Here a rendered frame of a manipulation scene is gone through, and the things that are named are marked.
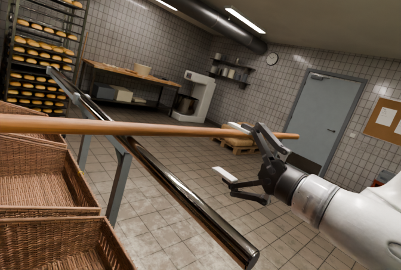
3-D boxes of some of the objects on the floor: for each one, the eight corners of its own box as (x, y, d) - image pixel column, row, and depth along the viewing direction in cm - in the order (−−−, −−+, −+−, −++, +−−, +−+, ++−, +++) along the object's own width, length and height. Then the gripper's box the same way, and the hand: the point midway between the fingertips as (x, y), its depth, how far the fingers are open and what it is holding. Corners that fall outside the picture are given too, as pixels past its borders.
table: (85, 109, 443) (94, 64, 426) (74, 98, 497) (82, 58, 480) (172, 117, 600) (181, 85, 582) (157, 108, 654) (164, 78, 636)
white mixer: (179, 122, 577) (194, 72, 551) (165, 114, 622) (178, 67, 596) (205, 124, 648) (219, 80, 622) (191, 116, 693) (204, 75, 667)
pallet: (235, 155, 455) (237, 148, 453) (209, 139, 509) (210, 133, 506) (264, 152, 541) (267, 147, 538) (239, 139, 595) (241, 134, 592)
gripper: (318, 136, 40) (228, 101, 55) (270, 247, 45) (199, 188, 60) (329, 136, 46) (245, 104, 60) (285, 236, 51) (217, 184, 65)
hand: (226, 148), depth 59 cm, fingers open, 12 cm apart
